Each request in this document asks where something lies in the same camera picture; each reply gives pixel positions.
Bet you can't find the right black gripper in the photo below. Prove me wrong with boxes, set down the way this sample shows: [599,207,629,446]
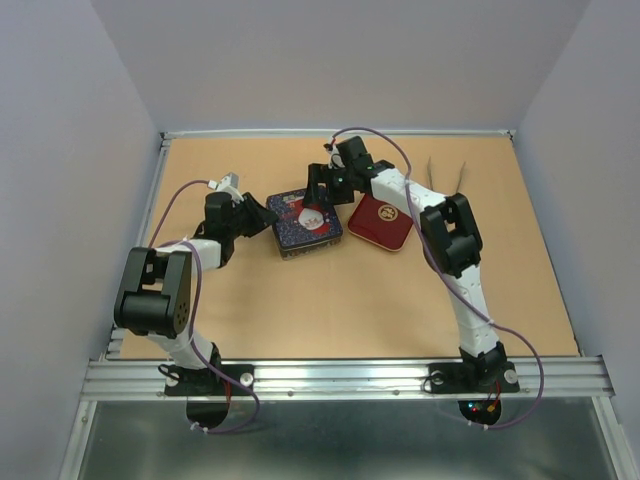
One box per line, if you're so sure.
[299,163,353,207]

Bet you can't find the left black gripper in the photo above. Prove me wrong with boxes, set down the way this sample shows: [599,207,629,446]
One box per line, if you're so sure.
[226,192,278,239]

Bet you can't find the gold tin lid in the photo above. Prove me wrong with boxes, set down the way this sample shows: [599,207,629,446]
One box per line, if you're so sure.
[266,189,343,236]

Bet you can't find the square chocolate tin box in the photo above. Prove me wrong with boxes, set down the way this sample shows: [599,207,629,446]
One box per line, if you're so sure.
[274,230,342,260]

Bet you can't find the metal tongs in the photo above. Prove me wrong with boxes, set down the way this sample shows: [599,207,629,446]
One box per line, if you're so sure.
[426,157,467,195]

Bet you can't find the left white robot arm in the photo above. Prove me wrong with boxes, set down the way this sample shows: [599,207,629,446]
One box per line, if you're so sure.
[113,192,278,394]

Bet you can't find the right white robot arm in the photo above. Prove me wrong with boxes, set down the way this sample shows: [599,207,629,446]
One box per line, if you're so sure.
[303,136,507,390]

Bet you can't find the red lacquer tray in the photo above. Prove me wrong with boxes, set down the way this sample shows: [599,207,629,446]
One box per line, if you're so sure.
[347,195,412,252]

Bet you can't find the small electronics board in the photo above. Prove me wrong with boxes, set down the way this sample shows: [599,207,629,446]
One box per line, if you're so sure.
[458,400,502,426]

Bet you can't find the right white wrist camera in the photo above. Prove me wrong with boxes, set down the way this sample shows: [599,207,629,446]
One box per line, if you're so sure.
[323,143,344,169]

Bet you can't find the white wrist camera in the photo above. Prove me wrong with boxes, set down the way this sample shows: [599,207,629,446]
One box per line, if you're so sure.
[323,143,344,169]
[216,172,241,197]

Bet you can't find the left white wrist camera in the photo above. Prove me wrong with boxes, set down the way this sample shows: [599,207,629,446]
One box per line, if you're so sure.
[216,172,241,197]

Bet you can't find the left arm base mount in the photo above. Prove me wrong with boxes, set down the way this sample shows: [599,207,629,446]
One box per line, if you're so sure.
[157,344,255,397]

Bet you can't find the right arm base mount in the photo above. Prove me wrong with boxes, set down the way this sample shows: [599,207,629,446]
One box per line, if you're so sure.
[423,341,520,395]

